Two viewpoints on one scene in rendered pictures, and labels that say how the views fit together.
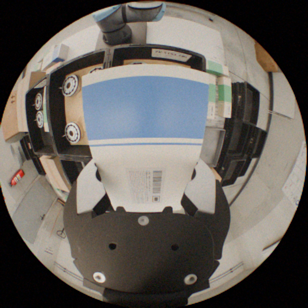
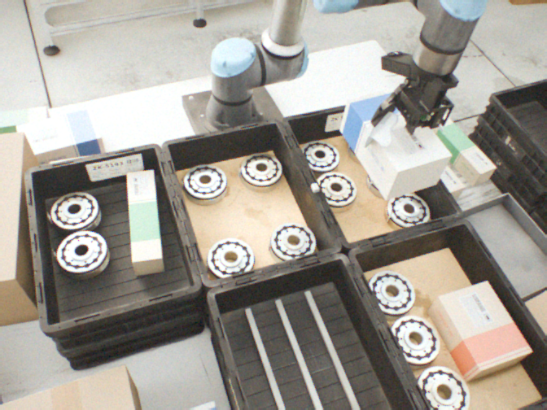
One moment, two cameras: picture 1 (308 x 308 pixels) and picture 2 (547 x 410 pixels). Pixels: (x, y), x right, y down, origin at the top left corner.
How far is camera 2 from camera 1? 102 cm
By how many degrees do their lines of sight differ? 62
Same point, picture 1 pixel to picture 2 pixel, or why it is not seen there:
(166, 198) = (426, 143)
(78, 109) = (231, 224)
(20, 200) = not seen: outside the picture
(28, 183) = not seen: outside the picture
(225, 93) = (451, 139)
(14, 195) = not seen: outside the picture
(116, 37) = (244, 115)
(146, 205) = (417, 154)
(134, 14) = (276, 68)
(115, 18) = (252, 76)
